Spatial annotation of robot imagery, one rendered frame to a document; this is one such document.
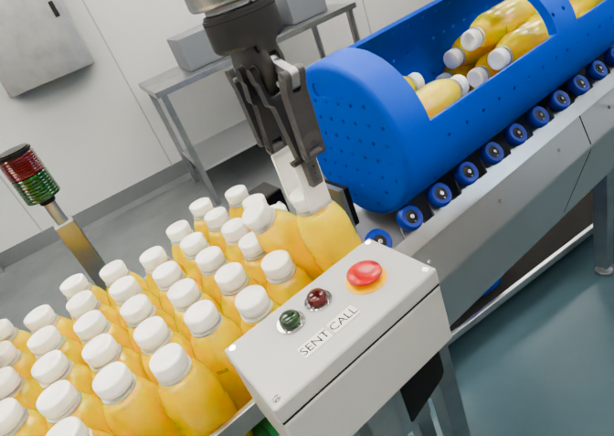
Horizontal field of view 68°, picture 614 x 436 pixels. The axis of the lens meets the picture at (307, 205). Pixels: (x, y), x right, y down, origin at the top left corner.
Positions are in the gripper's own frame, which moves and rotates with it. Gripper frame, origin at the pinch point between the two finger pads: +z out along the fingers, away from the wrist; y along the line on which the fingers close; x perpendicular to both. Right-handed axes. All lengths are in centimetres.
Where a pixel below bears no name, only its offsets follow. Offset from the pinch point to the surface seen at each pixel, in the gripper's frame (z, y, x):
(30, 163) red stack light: -6, 49, 25
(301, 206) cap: 2.3, -1.2, 1.8
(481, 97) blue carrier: 6.1, 2.4, -36.1
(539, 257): 101, 37, -99
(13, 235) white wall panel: 96, 361, 78
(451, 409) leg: 73, 7, -18
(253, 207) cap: 3.1, 6.6, 4.7
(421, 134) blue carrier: 5.7, 2.4, -22.2
